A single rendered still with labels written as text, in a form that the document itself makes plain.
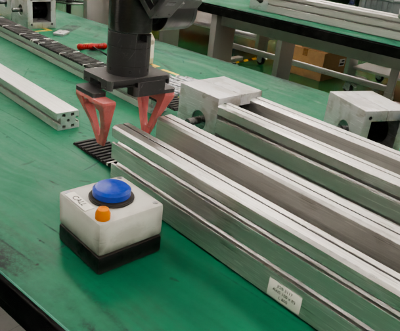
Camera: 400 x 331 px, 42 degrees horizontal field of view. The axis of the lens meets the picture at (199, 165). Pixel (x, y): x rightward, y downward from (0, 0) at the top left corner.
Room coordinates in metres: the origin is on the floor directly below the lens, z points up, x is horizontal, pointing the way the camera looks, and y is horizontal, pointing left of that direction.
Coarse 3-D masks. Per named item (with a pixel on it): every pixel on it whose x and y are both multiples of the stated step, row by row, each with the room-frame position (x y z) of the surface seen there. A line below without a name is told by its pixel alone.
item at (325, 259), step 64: (128, 128) 0.62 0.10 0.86; (192, 128) 0.64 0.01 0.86; (192, 192) 0.51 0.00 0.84; (256, 192) 0.54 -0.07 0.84; (320, 192) 0.50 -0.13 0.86; (256, 256) 0.45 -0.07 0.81; (320, 256) 0.39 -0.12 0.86; (384, 256) 0.42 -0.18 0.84; (320, 320) 0.38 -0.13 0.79; (384, 320) 0.34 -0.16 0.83
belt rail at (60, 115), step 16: (0, 64) 1.02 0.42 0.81; (0, 80) 0.93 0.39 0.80; (16, 80) 0.93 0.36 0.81; (16, 96) 0.90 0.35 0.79; (32, 96) 0.85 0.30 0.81; (48, 96) 0.86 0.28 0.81; (32, 112) 0.84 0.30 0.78; (48, 112) 0.80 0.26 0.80; (64, 112) 0.79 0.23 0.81; (64, 128) 0.79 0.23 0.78
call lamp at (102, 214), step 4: (100, 208) 0.43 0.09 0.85; (104, 208) 0.43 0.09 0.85; (108, 208) 0.44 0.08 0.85; (96, 212) 0.43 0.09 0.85; (100, 212) 0.43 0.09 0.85; (104, 212) 0.43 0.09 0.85; (108, 212) 0.43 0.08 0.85; (96, 216) 0.43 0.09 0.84; (100, 216) 0.43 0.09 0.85; (104, 216) 0.43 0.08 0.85; (108, 216) 0.43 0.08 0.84; (100, 220) 0.43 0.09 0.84; (104, 220) 0.43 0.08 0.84; (108, 220) 0.43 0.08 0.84
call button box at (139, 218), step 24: (72, 192) 0.48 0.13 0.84; (144, 192) 0.50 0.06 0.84; (72, 216) 0.46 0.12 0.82; (120, 216) 0.44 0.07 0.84; (144, 216) 0.46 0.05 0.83; (72, 240) 0.46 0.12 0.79; (96, 240) 0.42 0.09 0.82; (120, 240) 0.44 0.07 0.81; (144, 240) 0.46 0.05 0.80; (96, 264) 0.42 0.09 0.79; (120, 264) 0.44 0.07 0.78
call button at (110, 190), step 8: (96, 184) 0.48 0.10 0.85; (104, 184) 0.48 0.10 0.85; (112, 184) 0.48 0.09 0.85; (120, 184) 0.48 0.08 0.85; (96, 192) 0.46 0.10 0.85; (104, 192) 0.46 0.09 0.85; (112, 192) 0.46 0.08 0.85; (120, 192) 0.47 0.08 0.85; (128, 192) 0.47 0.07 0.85; (104, 200) 0.46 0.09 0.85; (112, 200) 0.46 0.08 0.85; (120, 200) 0.46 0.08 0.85
